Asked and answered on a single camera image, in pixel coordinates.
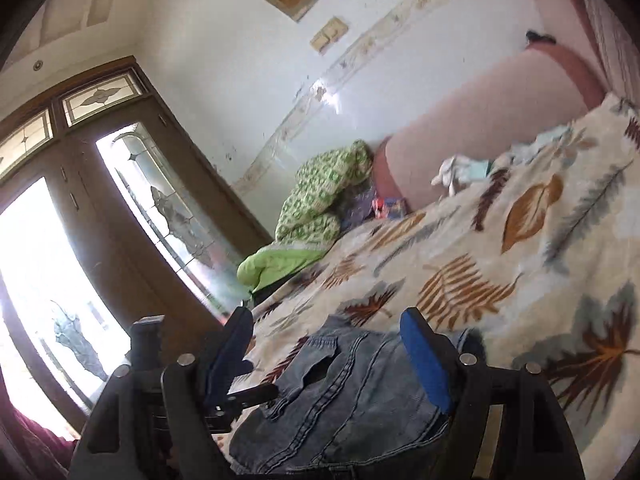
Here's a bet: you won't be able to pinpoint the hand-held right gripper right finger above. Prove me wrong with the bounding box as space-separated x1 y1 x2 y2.
400 307 586 480

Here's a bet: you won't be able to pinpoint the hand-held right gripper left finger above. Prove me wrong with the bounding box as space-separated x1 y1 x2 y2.
67 306 254 480

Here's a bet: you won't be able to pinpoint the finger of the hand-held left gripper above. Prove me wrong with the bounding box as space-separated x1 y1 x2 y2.
212 384 281 421

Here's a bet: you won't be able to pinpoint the blue denim pants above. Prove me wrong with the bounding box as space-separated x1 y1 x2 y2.
227 315 483 480

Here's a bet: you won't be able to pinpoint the leaf print blanket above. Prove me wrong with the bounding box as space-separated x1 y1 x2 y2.
240 92 640 461

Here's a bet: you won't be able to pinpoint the wooden stained glass door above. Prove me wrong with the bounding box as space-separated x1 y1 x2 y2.
0 55 273 436

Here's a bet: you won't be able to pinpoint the dark red cloth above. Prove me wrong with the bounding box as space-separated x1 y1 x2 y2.
0 375 76 480

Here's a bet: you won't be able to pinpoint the red and blue small box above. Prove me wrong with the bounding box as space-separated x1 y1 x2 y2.
371 196 408 220

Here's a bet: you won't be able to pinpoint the purple plastic bag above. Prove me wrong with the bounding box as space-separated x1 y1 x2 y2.
340 185 378 226

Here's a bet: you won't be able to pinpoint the green checkered quilt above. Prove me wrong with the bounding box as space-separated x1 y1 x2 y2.
236 140 375 293

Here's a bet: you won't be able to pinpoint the pink sofa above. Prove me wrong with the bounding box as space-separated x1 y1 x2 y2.
372 0 631 211

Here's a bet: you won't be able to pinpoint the grey white glove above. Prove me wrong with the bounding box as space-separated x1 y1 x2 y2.
505 125 573 163

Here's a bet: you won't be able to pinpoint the striped floral cushion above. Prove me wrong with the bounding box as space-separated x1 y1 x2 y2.
577 0 633 103

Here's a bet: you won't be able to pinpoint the beige light switch panel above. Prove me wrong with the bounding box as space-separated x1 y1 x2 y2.
310 16 349 54

